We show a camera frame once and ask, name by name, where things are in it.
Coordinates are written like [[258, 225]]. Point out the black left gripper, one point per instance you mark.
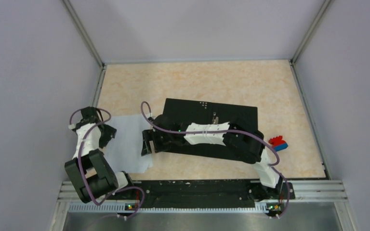
[[109, 133]]

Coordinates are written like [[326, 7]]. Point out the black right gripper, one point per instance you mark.
[[150, 135]]

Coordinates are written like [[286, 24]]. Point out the black file folder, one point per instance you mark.
[[202, 112]]

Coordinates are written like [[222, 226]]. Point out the white paper stack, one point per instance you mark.
[[123, 153]]

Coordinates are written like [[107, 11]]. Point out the metal folder clip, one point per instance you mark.
[[215, 118]]

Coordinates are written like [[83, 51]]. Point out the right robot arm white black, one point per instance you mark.
[[233, 140]]

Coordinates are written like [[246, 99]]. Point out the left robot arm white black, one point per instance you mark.
[[89, 172]]

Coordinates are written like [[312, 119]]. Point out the red blue toy block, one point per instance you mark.
[[278, 143]]

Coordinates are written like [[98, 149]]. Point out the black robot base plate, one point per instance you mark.
[[193, 194]]

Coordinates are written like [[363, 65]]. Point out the aluminium frame rail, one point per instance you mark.
[[306, 191]]

